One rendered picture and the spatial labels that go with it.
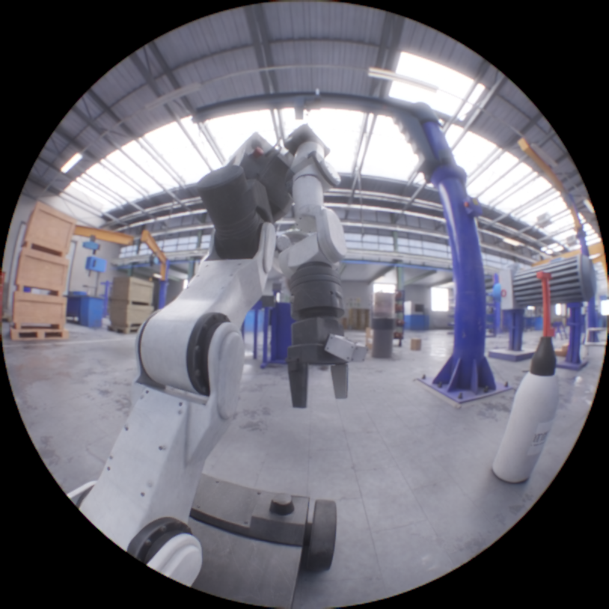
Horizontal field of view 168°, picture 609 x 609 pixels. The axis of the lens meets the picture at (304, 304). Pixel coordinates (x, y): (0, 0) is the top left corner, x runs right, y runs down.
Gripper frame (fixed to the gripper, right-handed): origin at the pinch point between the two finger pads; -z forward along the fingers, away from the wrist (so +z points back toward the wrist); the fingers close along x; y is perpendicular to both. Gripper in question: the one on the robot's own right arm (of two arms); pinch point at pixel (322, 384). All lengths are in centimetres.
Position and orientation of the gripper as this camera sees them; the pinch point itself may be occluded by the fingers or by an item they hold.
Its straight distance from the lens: 32.4
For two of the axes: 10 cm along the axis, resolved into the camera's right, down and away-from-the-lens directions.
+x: 6.5, 2.4, 7.2
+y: -7.6, 2.6, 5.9
